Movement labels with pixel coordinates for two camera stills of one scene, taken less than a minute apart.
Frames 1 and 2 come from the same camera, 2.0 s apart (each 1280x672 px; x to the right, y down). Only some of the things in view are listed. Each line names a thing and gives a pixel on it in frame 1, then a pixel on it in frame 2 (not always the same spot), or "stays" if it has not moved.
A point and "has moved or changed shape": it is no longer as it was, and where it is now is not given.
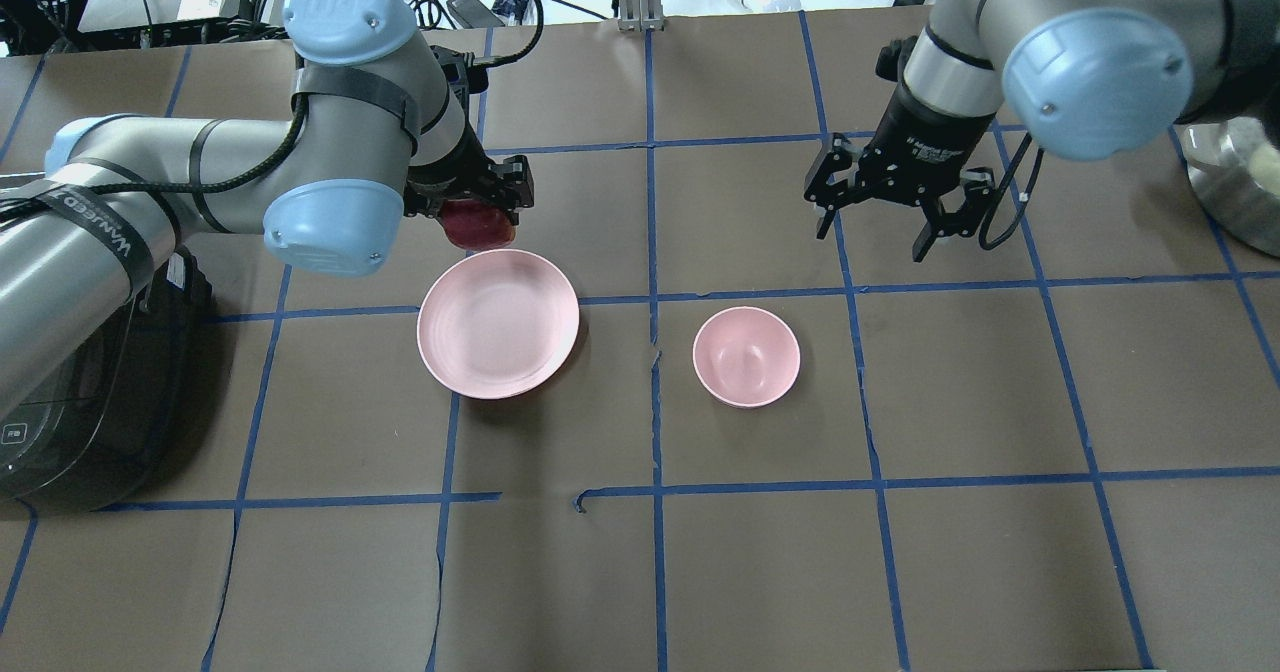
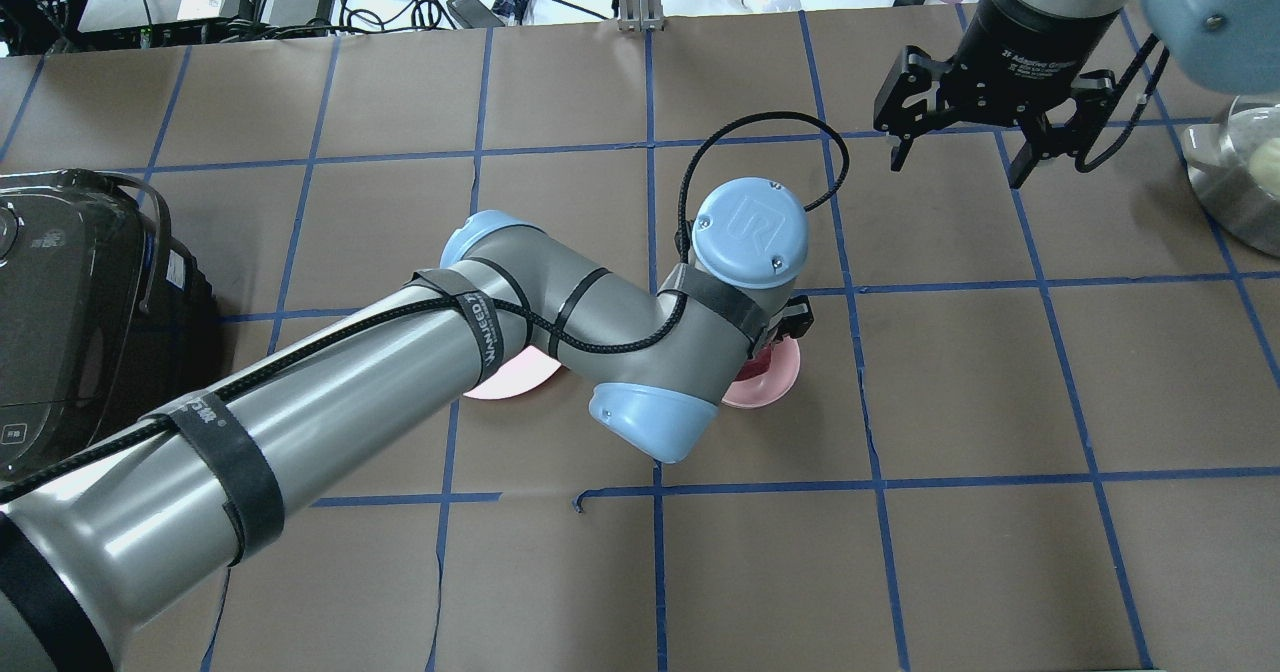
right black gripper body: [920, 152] to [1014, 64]
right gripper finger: [980, 186] to [1071, 137]
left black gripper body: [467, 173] to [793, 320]
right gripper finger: [827, 197] to [911, 75]
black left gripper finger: [518, 187] to [794, 319]
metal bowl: [1234, 162] stays
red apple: [475, 225] has moved or changed shape
